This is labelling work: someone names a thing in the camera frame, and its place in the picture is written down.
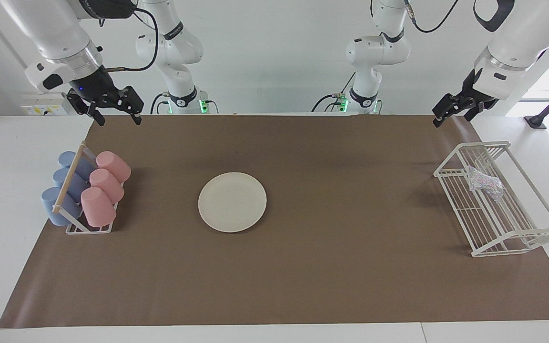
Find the crinkled clear plastic bag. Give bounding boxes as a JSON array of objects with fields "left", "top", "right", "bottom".
[{"left": 468, "top": 167, "right": 504, "bottom": 202}]

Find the cream round plate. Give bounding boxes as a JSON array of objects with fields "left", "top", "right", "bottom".
[{"left": 198, "top": 172, "right": 267, "bottom": 233}]

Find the pink plastic cup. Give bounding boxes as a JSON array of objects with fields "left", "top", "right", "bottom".
[
  {"left": 89, "top": 169, "right": 125, "bottom": 204},
  {"left": 81, "top": 187, "right": 117, "bottom": 228},
  {"left": 96, "top": 151, "right": 132, "bottom": 183}
]

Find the blue plastic cup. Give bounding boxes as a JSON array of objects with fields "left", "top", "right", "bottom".
[
  {"left": 53, "top": 168, "right": 89, "bottom": 202},
  {"left": 58, "top": 151, "right": 96, "bottom": 181},
  {"left": 41, "top": 187, "right": 83, "bottom": 226}
]

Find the white cup holder rack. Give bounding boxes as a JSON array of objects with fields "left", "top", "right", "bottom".
[{"left": 52, "top": 141, "right": 125, "bottom": 235}]

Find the brown table mat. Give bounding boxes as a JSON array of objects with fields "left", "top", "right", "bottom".
[{"left": 0, "top": 114, "right": 549, "bottom": 329}]

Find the black right base cable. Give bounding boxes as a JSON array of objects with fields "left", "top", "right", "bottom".
[{"left": 150, "top": 92, "right": 170, "bottom": 115}]

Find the black base cable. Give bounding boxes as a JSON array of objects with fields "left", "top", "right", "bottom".
[
  {"left": 150, "top": 92, "right": 170, "bottom": 115},
  {"left": 311, "top": 71, "right": 357, "bottom": 113}
]

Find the white wall socket box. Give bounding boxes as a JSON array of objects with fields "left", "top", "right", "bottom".
[{"left": 21, "top": 92, "right": 70, "bottom": 116}]

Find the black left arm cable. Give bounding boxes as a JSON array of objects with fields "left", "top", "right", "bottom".
[{"left": 403, "top": 0, "right": 461, "bottom": 34}]

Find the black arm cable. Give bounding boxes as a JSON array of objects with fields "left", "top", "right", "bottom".
[
  {"left": 403, "top": 0, "right": 461, "bottom": 34},
  {"left": 102, "top": 6, "right": 159, "bottom": 73}
]

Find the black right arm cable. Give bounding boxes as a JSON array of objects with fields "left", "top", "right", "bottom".
[{"left": 102, "top": 6, "right": 159, "bottom": 73}]

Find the white wire dish rack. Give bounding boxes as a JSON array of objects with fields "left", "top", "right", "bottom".
[{"left": 434, "top": 141, "right": 549, "bottom": 258}]

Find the black left base cable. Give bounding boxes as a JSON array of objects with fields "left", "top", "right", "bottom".
[{"left": 311, "top": 71, "right": 357, "bottom": 113}]

